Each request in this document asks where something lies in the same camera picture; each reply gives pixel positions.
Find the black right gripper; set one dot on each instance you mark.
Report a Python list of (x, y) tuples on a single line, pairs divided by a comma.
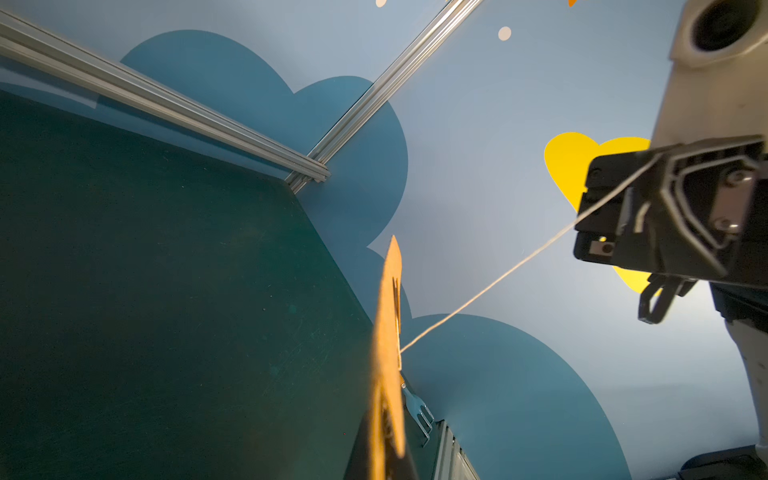
[(682, 212)]

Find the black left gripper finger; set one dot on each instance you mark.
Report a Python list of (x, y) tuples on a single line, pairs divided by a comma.
[(360, 460)]

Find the kraft paper file bag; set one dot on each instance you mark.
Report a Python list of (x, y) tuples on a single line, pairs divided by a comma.
[(386, 411)]

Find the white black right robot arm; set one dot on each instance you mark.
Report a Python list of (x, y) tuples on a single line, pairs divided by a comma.
[(744, 310)]

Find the right diagonal aluminium bar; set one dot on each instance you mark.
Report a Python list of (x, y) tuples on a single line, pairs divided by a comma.
[(387, 84)]

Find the back horizontal aluminium bar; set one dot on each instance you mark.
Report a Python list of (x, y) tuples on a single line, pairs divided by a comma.
[(31, 45)]

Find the blue garden fork wooden handle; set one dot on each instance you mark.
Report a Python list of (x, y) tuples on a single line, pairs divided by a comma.
[(419, 411)]

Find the aluminium front mounting rail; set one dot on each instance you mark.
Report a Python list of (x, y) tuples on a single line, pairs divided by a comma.
[(452, 463)]

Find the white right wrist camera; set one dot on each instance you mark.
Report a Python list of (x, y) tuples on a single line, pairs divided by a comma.
[(717, 86)]

